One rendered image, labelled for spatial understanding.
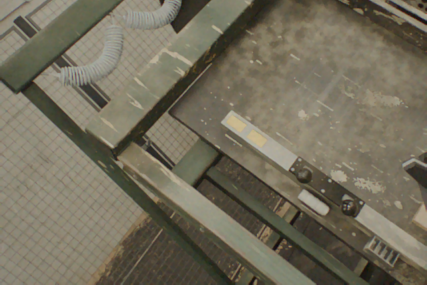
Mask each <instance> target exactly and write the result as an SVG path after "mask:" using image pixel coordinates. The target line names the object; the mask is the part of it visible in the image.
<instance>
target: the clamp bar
mask: <svg viewBox="0 0 427 285"><path fill-rule="evenodd" d="M337 1H339V2H341V3H343V4H344V5H346V6H347V7H349V8H351V9H353V10H354V11H356V12H358V13H359V14H361V15H363V16H364V17H366V18H368V19H369V20H371V21H373V22H375V23H377V24H379V25H380V26H382V27H383V28H385V29H387V30H388V31H390V32H392V33H393V34H395V35H397V36H398V37H401V38H402V39H405V40H406V41H408V42H409V43H411V44H412V45H415V46H416V47H418V48H420V49H422V50H424V51H425V52H427V14H425V13H423V12H421V11H419V10H418V9H416V8H414V7H413V6H411V5H409V4H407V3H405V2H403V1H401V0H337Z"/></svg>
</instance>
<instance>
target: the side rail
mask: <svg viewBox="0 0 427 285"><path fill-rule="evenodd" d="M117 158H118V160H119V161H120V162H121V163H122V164H123V167H122V169H123V171H124V172H126V173H127V174H128V175H130V176H131V177H132V178H133V179H134V180H136V181H137V182H138V183H140V184H141V185H142V186H143V187H144V188H146V189H147V190H149V191H150V192H151V193H152V194H153V195H155V196H156V197H157V198H159V199H160V200H161V201H162V202H163V203H165V204H166V205H167V206H169V207H170V208H171V209H172V210H173V211H174V212H176V213H177V214H179V215H180V216H181V217H182V218H183V219H184V220H186V221H187V222H189V223H190V224H191V225H192V226H193V227H194V228H196V229H197V230H199V231H200V232H201V233H202V234H203V235H204V236H206V237H207V238H209V239H210V240H211V241H212V242H213V243H214V244H216V245H217V246H219V247H220V248H221V249H222V250H223V251H225V252H226V253H227V254H229V255H230V256H231V257H232V258H233V259H234V260H235V261H236V262H238V263H239V264H240V265H242V266H243V267H244V268H245V269H246V270H248V271H249V272H250V273H252V274H253V275H254V276H255V277H256V278H258V279H259V280H260V281H262V282H263V283H264V284H265V285H317V284H316V283H315V282H313V281H312V280H310V279H309V278H308V277H307V276H305V275H304V274H303V273H301V271H300V270H298V269H297V268H296V267H295V266H293V265H292V264H291V263H289V262H288V261H287V260H286V259H284V258H283V257H281V256H280V255H279V254H277V253H276V252H274V251H273V250H272V249H271V248H270V247H269V246H268V245H266V244H265V243H264V242H262V241H261V240H260V239H259V238H257V237H256V236H255V235H253V234H252V233H251V232H250V231H248V230H247V229H245V228H244V227H243V226H242V225H241V224H239V223H238V222H236V221H235V220H234V219H233V218H231V217H230V216H229V215H227V214H226V213H225V212H224V211H222V210H221V209H220V208H218V207H217V206H216V205H215V204H213V203H212V202H211V201H209V200H208V199H207V198H206V197H204V196H203V195H201V194H200V193H199V192H198V191H197V190H195V189H194V188H192V187H191V186H190V185H189V184H187V183H186V182H185V181H183V180H182V179H181V178H180V177H178V176H177V175H176V174H174V173H173V172H172V171H171V170H169V169H168V168H167V167H165V166H164V165H163V164H162V163H160V162H159V161H157V160H156V159H155V158H154V157H153V156H151V155H150V154H148V153H147V152H146V151H145V150H143V149H142V148H141V147H139V146H138V145H137V144H136V143H134V142H133V141H132V142H131V143H130V145H129V146H128V147H127V148H126V149H125V150H124V151H123V152H122V153H121V154H120V156H118V157H117Z"/></svg>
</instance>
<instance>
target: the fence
mask: <svg viewBox="0 0 427 285"><path fill-rule="evenodd" d="M232 115H233V116H235V117H236V118H238V119H239V120H240V121H242V122H243V123H245V124H246V125H247V126H246V127H245V129H244V130H243V131H242V132H241V133H240V132H238V131H237V130H236V129H234V128H233V127H232V126H230V125H228V124H227V123H226V121H227V120H228V119H229V118H230V117H231V116H232ZM220 129H221V130H223V131H224V132H226V133H227V134H228V135H230V136H231V137H232V138H234V139H235V140H236V141H238V142H240V143H241V144H242V145H243V146H245V147H246V148H248V149H249V150H250V151H252V152H253V153H255V154H256V155H257V156H259V157H260V158H262V159H263V160H264V161H265V162H267V163H269V164H270V165H271V166H273V167H274V168H276V169H277V170H278V171H279V172H281V173H282V174H283V175H285V176H286V177H288V178H289V179H291V180H292V181H293V182H295V183H296V184H297V185H299V186H300V187H302V188H303V189H305V190H306V191H308V192H309V193H311V194H312V195H313V196H314V197H316V198H317V199H319V200H320V201H323V203H325V204H327V206H329V207H330V208H331V209H333V210H334V211H335V212H336V213H337V214H339V215H340V216H341V217H343V218H344V219H346V220H347V221H349V222H351V223H352V224H353V225H355V226H356V227H357V228H359V229H361V231H363V232H364V233H366V234H367V235H368V236H369V237H373V236H376V237H377V238H379V239H381V241H383V242H385V243H386V244H387V245H389V246H391V247H392V248H393V249H395V250H396V251H397V252H398V253H400V255H399V258H400V259H401V260H403V261H404V262H406V263H408V264H409V265H411V267H413V269H415V270H416V271H418V272H420V273H421V274H423V275H424V276H425V277H427V247H425V246H424V245H423V244H421V243H420V242H419V241H417V240H416V239H415V238H414V237H411V235H409V234H407V233H406V232H405V231H403V230H402V229H400V228H399V227H397V226H395V225H394V224H393V223H391V222H390V220H388V219H386V218H385V217H384V216H382V215H381V214H379V213H378V212H376V211H374V210H373V209H372V208H370V207H369V206H367V205H366V204H365V205H364V207H363V208H362V210H361V212H360V213H359V214H358V217H357V218H354V217H351V216H345V215H343V213H342V212H341V210H340V207H339V206H337V205H335V203H333V202H331V201H330V200H329V199H327V198H326V197H325V196H323V195H321V194H320V193H318V192H317V191H315V190H314V189H313V188H311V187H310V186H309V185H307V184H301V183H299V181H297V179H296V176H295V175H294V174H292V173H290V172H289V171H288V170H289V169H290V167H291V166H292V164H293V163H294V162H295V160H296V159H297V158H298V157H297V156H296V155H294V154H293V153H292V152H290V151H289V150H287V149H286V148H285V147H283V146H282V145H280V144H279V143H278V142H276V141H275V140H273V139H272V138H270V137H269V136H268V135H266V134H265V133H264V132H262V131H260V130H259V129H258V128H256V127H255V126H253V125H252V124H251V123H249V122H248V121H246V120H245V119H244V118H242V117H240V116H239V115H238V114H236V113H235V112H233V111H232V110H231V111H230V112H229V114H228V115H227V116H226V117H225V119H224V120H223V121H222V122H221V126H220ZM252 130H254V131H256V132H258V133H259V134H260V135H262V136H263V137H264V138H266V139H267V140H268V141H267V142H266V144H265V145H264V146H263V148H261V147H260V146H258V145H256V144H255V143H254V142H252V141H251V140H250V139H248V138H247V136H248V135H249V134H250V132H251V131H252Z"/></svg>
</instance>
